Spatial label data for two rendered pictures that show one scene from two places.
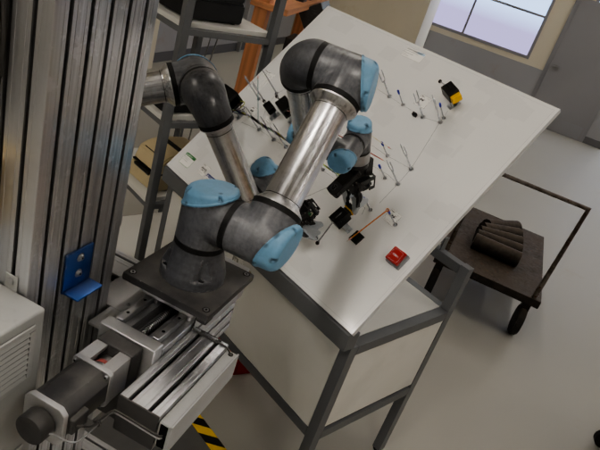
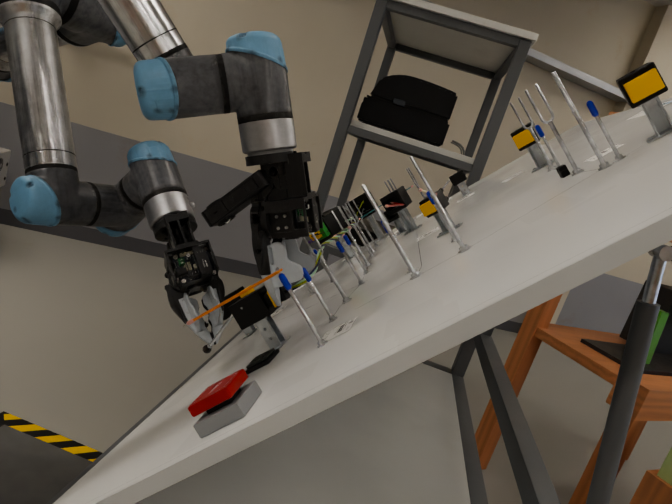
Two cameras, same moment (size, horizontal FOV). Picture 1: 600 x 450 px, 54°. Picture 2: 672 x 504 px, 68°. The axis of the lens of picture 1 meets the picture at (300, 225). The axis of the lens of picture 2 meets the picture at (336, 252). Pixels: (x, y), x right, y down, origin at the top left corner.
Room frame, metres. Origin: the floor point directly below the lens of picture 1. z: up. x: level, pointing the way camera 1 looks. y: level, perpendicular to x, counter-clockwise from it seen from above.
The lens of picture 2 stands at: (1.49, -0.75, 1.38)
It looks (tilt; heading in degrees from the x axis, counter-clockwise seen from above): 12 degrees down; 55
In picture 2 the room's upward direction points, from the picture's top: 18 degrees clockwise
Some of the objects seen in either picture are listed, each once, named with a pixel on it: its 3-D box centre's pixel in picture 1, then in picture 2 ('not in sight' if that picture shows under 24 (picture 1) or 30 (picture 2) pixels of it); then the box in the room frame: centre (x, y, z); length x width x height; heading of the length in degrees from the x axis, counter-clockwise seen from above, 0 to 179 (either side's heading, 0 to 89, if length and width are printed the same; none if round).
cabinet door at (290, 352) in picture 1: (277, 336); not in sight; (1.77, -0.05, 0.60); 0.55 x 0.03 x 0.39; 49
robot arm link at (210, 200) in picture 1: (210, 212); not in sight; (1.14, 0.20, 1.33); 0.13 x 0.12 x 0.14; 76
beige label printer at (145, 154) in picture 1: (169, 162); not in sight; (2.58, 0.69, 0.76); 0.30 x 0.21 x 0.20; 143
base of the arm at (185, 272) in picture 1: (196, 254); not in sight; (1.14, 0.20, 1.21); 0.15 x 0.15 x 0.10
